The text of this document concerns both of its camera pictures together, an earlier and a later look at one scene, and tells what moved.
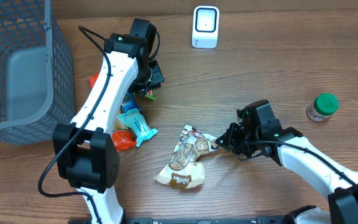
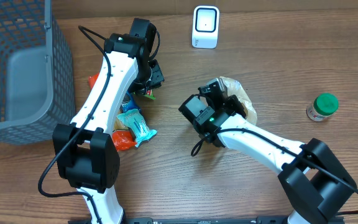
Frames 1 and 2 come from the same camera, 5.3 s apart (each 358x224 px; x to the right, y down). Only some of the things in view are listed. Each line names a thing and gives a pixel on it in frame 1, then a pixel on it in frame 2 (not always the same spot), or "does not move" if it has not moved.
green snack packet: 151,96 does not move
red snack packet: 120,140 does not move
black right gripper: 227,140 to 234,102
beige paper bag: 184,172 to 235,87
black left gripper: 158,78 does not move
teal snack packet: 135,119 does not move
